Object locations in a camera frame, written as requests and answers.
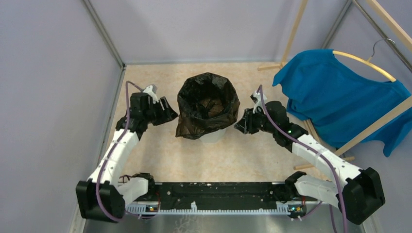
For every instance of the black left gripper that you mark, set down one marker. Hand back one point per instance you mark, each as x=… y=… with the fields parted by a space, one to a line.
x=167 y=114

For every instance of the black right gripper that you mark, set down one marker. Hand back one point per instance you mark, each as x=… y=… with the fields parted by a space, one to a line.
x=245 y=124

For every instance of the blue t-shirt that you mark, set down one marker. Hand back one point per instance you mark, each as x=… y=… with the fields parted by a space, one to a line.
x=339 y=102

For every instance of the wooden clothes hanger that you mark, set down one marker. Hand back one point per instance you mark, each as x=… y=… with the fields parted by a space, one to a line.
x=367 y=62

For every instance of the wooden clothes rack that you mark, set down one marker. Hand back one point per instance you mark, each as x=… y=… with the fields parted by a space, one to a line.
x=390 y=129

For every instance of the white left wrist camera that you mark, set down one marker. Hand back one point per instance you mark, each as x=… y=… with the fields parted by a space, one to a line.
x=151 y=91

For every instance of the white translucent trash bin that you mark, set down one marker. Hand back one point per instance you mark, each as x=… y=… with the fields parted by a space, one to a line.
x=213 y=137

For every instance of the black plastic trash bag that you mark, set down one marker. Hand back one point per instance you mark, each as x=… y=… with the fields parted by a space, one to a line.
x=207 y=103

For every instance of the white slotted cable duct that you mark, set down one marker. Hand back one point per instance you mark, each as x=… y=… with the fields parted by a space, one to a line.
x=143 y=209

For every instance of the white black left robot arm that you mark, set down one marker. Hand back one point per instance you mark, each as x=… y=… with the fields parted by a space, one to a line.
x=101 y=197

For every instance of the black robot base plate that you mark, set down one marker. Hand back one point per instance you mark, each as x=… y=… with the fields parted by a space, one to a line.
x=220 y=195

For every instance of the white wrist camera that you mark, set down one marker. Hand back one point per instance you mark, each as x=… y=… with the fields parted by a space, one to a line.
x=258 y=100
x=151 y=91

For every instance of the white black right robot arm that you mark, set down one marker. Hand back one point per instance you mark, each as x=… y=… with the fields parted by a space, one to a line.
x=356 y=192

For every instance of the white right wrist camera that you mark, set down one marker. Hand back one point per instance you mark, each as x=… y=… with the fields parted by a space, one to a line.
x=258 y=100

